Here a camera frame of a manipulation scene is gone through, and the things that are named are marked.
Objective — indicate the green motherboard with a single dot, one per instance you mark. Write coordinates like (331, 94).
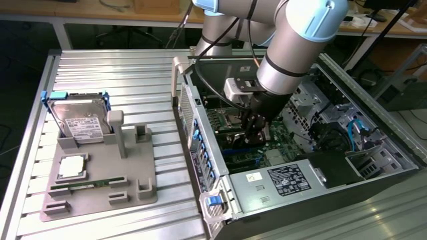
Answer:
(283, 140)

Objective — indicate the open black PC case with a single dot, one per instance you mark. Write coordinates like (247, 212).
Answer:
(334, 200)

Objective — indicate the silver perforated disk bay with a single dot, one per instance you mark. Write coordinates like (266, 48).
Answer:
(304, 100)

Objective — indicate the graphics card with black fan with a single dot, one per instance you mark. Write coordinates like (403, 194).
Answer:
(230, 140)

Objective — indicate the CPU socket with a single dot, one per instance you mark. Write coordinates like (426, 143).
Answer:
(231, 117)

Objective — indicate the grey cabinet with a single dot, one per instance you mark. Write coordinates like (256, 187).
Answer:
(407, 95)

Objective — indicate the blue case latch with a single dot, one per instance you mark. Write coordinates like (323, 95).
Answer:
(214, 201)

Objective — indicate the white plastic parts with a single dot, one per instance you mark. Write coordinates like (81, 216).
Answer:
(362, 22)

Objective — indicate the blue plastic disk caddy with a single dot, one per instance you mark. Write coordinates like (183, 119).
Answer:
(56, 95)

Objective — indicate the grey plastic parts rack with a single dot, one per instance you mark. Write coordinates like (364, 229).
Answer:
(100, 200)

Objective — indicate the silver hard disk white label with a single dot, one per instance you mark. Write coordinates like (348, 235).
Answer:
(81, 125)

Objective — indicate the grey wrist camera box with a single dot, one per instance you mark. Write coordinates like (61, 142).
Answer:
(234, 92)

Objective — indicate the blue expansion slot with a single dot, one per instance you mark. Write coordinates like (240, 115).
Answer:
(238, 150)

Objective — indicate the black chair base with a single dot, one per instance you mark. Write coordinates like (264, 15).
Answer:
(133, 32)

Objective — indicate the wooden workbench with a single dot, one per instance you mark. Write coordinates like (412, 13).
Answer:
(83, 11)

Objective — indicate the black plastic shroud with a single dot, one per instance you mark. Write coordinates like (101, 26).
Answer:
(334, 170)

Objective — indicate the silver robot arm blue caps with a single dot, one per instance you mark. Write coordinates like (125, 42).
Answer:
(294, 45)

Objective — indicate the silver chipset heat sink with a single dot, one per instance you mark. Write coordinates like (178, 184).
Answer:
(274, 157)

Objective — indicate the green RAM stick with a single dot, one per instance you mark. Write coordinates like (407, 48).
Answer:
(87, 184)

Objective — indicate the grey power supply unit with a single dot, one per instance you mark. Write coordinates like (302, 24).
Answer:
(260, 190)

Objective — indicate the aluminium profile post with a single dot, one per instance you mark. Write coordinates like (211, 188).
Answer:
(411, 60)

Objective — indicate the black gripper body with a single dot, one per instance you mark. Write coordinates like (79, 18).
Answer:
(270, 105)

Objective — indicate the black slanted pole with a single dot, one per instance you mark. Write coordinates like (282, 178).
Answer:
(387, 26)

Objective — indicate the CPU with silver lid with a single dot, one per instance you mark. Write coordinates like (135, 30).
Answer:
(71, 167)

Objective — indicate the black RAM stick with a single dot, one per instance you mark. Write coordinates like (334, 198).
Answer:
(227, 130)

